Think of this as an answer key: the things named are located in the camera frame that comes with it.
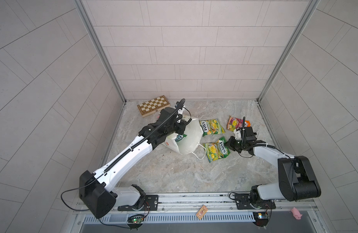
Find wooden mousetrap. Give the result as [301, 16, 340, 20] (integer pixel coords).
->
[196, 205, 208, 220]

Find green yellow Fox's candy bag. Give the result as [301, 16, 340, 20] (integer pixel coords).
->
[199, 118, 225, 136]

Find wooden chessboard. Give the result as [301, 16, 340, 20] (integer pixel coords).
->
[137, 95, 171, 117]

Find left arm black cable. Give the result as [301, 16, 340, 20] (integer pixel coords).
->
[60, 98, 187, 229]

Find right circuit board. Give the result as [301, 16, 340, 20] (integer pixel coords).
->
[253, 212, 270, 227]

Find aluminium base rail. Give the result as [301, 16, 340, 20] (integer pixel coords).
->
[74, 190, 318, 215]

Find orange Fox's candy bag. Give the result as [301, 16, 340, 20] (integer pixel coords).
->
[226, 116, 251, 132]

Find pink pig toy on rail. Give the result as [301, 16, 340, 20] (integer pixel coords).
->
[290, 207, 302, 220]

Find green snack packs in bag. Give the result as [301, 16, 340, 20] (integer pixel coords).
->
[175, 134, 187, 142]

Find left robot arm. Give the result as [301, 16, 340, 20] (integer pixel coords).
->
[79, 99, 190, 219]

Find white paper bag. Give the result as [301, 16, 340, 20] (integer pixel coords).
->
[163, 117, 206, 160]

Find circuit board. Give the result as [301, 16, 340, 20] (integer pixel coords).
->
[127, 214, 145, 230]
[253, 212, 270, 227]

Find left circuit board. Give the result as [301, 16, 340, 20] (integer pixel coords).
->
[127, 214, 145, 230]

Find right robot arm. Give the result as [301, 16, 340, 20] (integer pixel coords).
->
[225, 127, 322, 209]

